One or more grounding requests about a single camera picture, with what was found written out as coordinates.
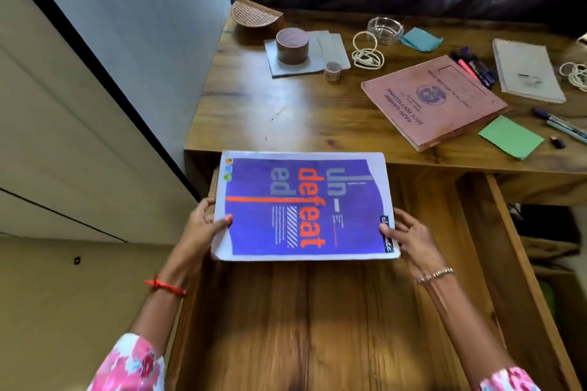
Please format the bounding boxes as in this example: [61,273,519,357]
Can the person's right hand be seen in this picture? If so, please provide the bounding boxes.
[379,208,450,280]

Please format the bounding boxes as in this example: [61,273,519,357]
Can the person's left hand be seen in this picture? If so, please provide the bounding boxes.
[171,197,234,278]

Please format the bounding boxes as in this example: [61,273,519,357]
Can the blue and orange notebook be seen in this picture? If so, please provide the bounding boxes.
[211,151,401,262]

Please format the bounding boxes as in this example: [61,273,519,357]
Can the person's left forearm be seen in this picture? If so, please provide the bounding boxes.
[130,267,199,352]

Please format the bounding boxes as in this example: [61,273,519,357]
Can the person's right forearm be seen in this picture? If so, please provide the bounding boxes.
[416,271,521,375]

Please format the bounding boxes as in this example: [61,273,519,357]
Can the open wooden drawer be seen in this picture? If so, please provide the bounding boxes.
[166,165,583,391]

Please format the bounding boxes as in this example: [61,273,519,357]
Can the wooden desk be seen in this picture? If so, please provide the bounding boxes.
[184,8,587,208]

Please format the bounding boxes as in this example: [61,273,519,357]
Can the green sticky note pad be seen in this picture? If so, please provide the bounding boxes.
[478,115,545,160]

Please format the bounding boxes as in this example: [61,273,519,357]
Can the wooden side shelf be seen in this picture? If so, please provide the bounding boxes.
[497,173,587,391]

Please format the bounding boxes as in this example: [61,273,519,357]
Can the white cabinet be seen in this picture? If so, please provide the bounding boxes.
[0,0,200,391]

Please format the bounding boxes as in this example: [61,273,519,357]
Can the pink floral left sleeve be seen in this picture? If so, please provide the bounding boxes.
[87,333,166,391]

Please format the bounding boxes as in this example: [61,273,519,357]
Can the pink floral sleeve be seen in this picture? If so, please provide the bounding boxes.
[87,333,166,391]
[478,366,543,391]

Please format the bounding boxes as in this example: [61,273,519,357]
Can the pink highlighter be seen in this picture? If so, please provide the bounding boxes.
[458,58,481,85]

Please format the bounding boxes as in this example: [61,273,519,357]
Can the black marker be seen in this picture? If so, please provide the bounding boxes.
[449,50,491,90]

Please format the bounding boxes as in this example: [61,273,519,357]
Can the grey paper sheets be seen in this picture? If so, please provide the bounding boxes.
[264,30,352,79]

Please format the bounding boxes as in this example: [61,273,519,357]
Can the round brown wooden container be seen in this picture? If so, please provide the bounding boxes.
[275,28,310,66]

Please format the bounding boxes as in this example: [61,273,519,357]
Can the blue marker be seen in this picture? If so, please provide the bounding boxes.
[460,47,499,86]

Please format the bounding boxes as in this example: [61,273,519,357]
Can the pink floral right sleeve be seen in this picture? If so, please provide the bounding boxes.
[478,366,543,391]

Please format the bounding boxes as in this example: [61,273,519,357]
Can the teal sticky note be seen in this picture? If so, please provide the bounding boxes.
[400,27,444,53]

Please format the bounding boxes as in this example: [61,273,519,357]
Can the dark blue pen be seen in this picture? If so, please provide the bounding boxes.
[531,108,587,138]

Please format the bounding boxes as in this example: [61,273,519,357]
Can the clear glass ashtray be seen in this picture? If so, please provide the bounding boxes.
[366,16,404,45]

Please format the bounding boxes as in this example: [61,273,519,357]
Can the light blue pen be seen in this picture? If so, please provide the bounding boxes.
[546,120,587,145]

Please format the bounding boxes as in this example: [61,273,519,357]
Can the semicircular wooden woven holder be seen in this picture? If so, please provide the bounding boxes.
[230,0,284,44]

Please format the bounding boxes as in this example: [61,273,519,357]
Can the grey notebook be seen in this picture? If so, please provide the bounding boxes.
[492,38,567,104]

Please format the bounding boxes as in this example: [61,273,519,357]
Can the silver metal bracelet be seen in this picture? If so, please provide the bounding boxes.
[415,267,455,285]

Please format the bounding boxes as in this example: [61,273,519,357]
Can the red thread bracelet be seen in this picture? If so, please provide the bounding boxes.
[144,275,188,298]

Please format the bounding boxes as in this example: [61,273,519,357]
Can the pink record book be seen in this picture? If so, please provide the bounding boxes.
[361,55,511,152]

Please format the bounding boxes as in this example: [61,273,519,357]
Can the coiled white cable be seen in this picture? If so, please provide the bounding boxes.
[351,31,385,71]
[558,62,587,93]

